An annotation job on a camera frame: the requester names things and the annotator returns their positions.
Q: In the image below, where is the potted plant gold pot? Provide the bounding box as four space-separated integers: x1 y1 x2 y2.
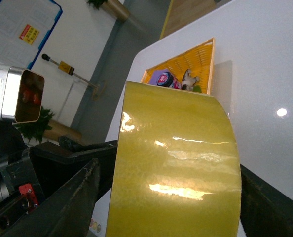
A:
14 106 82 143

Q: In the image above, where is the black white animal figurine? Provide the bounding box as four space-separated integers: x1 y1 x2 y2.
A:
181 69 200 91

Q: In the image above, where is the stanchion post with sign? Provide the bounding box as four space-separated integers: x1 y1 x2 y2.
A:
41 53 106 100

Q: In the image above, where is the yellow woven basket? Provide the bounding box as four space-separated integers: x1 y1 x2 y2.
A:
141 38 215 95

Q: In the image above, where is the blue framed whiteboard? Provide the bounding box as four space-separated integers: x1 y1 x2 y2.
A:
0 0 63 69

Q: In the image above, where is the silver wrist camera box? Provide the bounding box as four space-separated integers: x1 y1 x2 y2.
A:
0 64 45 124

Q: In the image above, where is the yellow packing tape roll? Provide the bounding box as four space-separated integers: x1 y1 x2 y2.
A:
106 82 241 237

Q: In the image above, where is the upper potted plant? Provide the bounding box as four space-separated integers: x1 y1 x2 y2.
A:
87 0 130 23

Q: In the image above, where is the yellow warning sign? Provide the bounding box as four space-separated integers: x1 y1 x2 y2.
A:
19 24 39 45

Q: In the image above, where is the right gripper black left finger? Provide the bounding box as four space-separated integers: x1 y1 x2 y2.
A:
1 159 100 237

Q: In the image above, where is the purple block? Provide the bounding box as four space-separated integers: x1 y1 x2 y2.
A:
148 69 169 85

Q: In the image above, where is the dark jar with label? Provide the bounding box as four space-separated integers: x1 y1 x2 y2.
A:
156 72 182 89

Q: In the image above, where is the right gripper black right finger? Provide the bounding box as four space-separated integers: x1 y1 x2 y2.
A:
240 165 293 237

